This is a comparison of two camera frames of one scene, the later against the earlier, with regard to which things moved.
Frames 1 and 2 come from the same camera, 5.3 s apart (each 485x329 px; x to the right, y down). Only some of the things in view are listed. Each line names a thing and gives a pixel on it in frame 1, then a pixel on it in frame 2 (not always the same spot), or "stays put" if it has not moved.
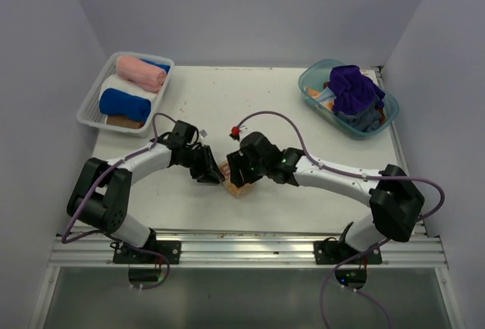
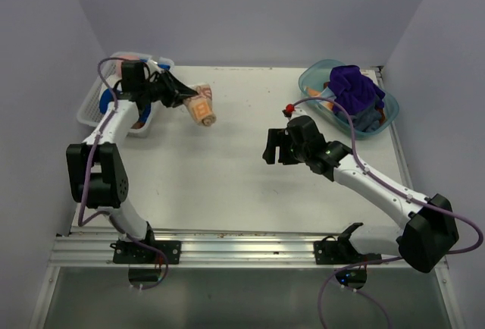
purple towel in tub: (355, 92) stays put
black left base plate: (170, 249) stays put
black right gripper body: (251, 171) → (291, 153)
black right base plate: (338, 252) stays put
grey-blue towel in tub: (367, 120) stays put
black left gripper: (208, 164) → (176, 91)
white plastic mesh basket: (90, 114) stays put
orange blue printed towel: (237, 192) → (201, 104)
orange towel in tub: (314, 93) stays put
